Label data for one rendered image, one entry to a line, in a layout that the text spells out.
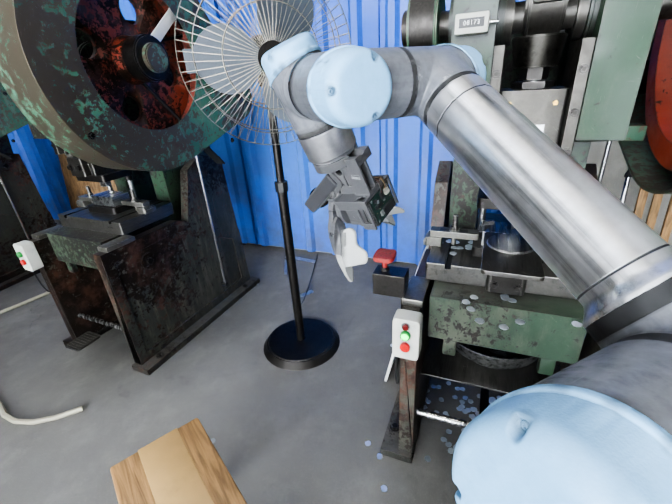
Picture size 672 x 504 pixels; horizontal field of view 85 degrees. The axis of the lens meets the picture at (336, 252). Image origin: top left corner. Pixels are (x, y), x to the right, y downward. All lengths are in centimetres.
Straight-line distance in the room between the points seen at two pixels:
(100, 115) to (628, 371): 151
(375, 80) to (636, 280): 27
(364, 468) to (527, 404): 126
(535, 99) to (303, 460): 133
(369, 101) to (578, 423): 31
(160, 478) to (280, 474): 46
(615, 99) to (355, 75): 76
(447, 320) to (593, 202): 81
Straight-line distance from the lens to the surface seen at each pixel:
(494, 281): 111
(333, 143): 51
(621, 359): 28
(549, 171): 37
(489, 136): 39
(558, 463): 21
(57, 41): 152
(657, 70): 147
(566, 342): 115
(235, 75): 137
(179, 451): 122
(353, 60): 38
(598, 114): 105
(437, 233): 124
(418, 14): 108
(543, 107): 107
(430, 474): 148
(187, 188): 206
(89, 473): 177
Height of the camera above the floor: 123
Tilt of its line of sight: 26 degrees down
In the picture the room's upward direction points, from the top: 4 degrees counter-clockwise
